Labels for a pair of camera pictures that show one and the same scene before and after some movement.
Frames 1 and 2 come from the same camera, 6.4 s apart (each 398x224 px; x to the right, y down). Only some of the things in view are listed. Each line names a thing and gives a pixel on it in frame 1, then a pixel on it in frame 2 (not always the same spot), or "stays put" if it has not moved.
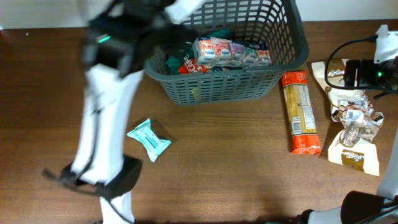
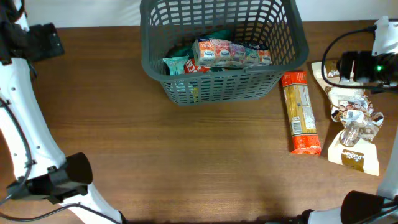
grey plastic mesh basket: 275,24 stays put
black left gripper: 176,37 → 50,44
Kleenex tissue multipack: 211,51 stays put
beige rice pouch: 347,106 stays put
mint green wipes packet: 145,133 → 176,65
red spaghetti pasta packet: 305,139 stays put
